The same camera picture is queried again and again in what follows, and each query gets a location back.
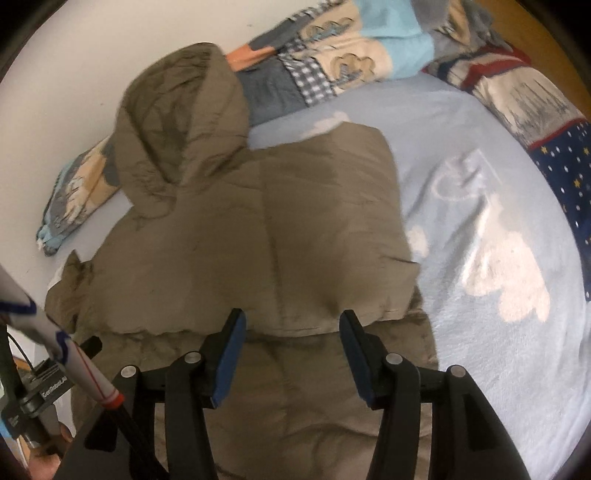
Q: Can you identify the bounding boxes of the olive quilted hooded jacket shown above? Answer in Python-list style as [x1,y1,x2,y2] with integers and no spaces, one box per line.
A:
[46,42,439,480]

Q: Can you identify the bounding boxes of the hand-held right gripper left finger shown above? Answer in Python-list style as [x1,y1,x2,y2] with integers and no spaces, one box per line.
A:
[60,308,246,480]

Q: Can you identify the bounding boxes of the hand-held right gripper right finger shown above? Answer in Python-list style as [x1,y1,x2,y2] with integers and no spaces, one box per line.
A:
[339,310,532,480]

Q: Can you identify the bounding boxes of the wooden headboard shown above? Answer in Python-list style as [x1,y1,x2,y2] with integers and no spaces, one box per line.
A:
[475,0,591,121]

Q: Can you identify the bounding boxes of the star and stripe printed pillow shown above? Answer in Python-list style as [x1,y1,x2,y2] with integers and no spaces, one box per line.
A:
[422,46,591,301]

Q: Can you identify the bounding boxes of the patchwork printed quilt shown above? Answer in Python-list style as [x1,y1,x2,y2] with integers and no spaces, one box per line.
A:
[36,0,509,257]

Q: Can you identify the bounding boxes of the person's left hand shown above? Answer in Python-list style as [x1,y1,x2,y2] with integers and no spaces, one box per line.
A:
[28,422,77,480]

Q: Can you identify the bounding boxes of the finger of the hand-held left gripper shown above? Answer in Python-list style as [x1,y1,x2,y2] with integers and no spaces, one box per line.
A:
[69,336,103,365]

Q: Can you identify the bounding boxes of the light blue cloud bed sheet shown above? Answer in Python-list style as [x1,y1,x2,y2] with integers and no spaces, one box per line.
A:
[46,71,591,480]

